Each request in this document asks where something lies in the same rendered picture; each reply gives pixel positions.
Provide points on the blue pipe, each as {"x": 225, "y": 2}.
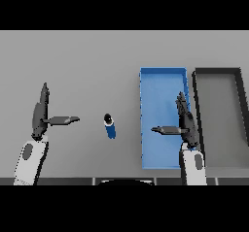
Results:
{"x": 110, "y": 126}

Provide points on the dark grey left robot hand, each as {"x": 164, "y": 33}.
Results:
{"x": 39, "y": 117}

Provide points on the blue bin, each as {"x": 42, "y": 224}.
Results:
{"x": 160, "y": 119}

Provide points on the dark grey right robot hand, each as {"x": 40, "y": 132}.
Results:
{"x": 188, "y": 125}

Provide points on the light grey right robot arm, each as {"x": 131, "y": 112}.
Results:
{"x": 193, "y": 164}

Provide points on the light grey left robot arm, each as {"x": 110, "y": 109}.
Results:
{"x": 29, "y": 161}

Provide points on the dark grey bin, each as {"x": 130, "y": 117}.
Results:
{"x": 223, "y": 119}

